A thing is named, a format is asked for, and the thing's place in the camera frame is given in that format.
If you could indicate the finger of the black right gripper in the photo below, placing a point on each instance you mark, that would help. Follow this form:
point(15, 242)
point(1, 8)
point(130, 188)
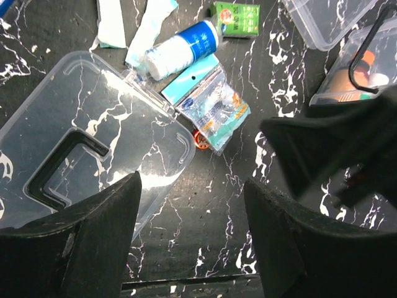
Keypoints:
point(312, 149)

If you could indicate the brown bottle orange cap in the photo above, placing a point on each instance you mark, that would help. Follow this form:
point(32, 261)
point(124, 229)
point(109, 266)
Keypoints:
point(341, 89)

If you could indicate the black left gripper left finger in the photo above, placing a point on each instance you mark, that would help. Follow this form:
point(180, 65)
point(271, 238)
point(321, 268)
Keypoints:
point(80, 251)

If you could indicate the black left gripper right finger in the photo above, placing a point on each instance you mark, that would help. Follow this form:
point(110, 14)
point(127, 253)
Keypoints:
point(301, 253)

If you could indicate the clear medicine kit box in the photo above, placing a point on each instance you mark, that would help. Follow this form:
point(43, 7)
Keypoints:
point(380, 38)

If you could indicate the green medicine carton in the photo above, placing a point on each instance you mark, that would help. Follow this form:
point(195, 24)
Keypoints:
point(236, 20)

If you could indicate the white wrapped bandage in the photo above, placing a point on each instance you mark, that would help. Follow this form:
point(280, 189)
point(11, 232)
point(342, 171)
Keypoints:
point(111, 31)
point(149, 29)

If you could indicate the white wrapped bandage left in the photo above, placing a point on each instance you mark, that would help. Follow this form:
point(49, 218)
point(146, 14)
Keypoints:
point(111, 31)

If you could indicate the clear compartment organizer tray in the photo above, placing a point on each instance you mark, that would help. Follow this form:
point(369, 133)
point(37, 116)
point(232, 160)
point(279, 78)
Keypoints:
point(323, 23)

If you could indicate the teal tape packet upper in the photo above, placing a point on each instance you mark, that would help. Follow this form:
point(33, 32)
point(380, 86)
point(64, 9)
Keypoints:
point(203, 96)

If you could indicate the clear kit lid black handle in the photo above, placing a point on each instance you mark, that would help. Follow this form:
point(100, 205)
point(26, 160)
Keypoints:
point(82, 129)

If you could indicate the blue stapler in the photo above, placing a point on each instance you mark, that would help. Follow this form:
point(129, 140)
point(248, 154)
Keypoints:
point(7, 5)

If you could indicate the white plastic bottle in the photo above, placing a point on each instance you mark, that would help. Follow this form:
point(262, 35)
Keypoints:
point(375, 81)

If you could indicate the white wrapped bandage right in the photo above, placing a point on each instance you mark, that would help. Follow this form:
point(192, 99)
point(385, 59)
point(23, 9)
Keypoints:
point(149, 29)

